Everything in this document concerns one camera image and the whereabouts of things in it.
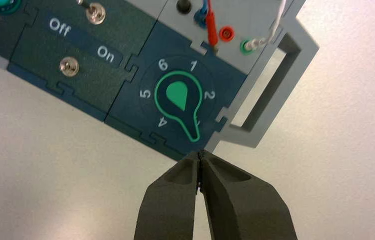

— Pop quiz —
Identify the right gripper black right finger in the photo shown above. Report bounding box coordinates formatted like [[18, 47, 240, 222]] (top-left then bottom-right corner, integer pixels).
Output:
[[199, 150, 298, 240]]

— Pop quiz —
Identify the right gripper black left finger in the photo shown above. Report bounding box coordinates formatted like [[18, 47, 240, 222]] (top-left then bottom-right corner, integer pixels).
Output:
[[133, 150, 202, 240]]

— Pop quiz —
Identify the green pointer rotary knob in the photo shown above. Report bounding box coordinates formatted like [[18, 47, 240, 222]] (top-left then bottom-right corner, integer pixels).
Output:
[[153, 70, 204, 144]]

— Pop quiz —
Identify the grey and teal task box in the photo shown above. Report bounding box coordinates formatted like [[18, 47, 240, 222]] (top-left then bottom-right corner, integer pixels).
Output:
[[0, 0, 320, 162]]

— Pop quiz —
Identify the green round push button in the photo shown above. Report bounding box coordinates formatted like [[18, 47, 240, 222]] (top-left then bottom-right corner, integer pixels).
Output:
[[0, 0, 23, 15]]

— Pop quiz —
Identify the white banana plug cable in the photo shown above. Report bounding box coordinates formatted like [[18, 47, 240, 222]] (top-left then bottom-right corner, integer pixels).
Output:
[[243, 0, 288, 52]]

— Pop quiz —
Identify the red banana plug cable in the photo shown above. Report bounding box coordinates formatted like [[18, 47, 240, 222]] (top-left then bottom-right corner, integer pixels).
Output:
[[204, 0, 220, 56]]

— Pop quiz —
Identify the blue banana plug cable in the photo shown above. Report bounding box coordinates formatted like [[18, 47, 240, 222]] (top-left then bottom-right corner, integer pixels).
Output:
[[193, 0, 209, 29]]

